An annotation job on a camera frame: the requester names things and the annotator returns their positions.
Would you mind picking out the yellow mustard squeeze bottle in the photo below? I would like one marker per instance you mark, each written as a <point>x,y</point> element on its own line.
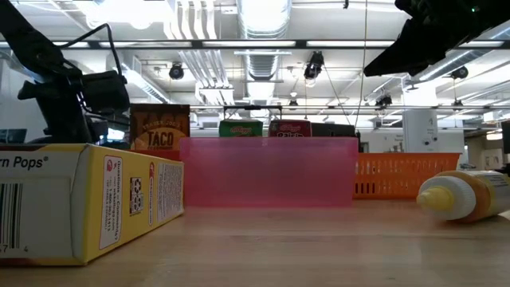
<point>458,195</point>

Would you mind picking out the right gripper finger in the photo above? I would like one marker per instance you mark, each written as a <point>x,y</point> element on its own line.
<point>410,52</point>

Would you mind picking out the pink translucent plastic bin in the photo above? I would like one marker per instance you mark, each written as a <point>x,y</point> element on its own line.
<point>271,175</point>

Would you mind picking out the black background table frame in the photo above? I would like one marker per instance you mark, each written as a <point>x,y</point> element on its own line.
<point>247,107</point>

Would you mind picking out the background laptop screen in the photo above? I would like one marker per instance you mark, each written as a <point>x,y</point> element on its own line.
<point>12,135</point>

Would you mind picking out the silver ventilation duct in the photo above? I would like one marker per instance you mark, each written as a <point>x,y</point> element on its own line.
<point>263,24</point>

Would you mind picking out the black background box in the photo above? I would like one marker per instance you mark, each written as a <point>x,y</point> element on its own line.
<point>332,130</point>

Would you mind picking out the green Apple Jacks box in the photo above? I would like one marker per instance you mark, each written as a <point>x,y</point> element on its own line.
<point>239,129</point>

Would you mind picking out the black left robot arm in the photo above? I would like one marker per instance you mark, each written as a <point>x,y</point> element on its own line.
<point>28,44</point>

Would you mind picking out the white round pillar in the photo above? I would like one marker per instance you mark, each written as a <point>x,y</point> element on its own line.
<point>418,131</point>

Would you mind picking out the orange plastic basket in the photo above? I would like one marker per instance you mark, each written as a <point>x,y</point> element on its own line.
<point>398,175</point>

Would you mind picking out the yellow Corn Pops box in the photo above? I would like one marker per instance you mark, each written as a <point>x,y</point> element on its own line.
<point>119,199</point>

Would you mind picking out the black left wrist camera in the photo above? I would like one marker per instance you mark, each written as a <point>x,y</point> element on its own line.
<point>105,93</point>

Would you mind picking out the pink Raisin Bran box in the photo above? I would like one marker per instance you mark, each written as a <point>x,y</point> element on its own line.
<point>289,129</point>

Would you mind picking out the brown taco seasoning packet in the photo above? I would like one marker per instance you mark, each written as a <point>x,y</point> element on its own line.
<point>159,137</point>

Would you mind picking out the black ceiling spotlight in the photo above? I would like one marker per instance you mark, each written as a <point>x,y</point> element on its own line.
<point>176,71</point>
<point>383,101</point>
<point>315,65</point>
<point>460,72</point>

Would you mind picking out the dark background monitor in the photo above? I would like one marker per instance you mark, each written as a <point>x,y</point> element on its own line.
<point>506,137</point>

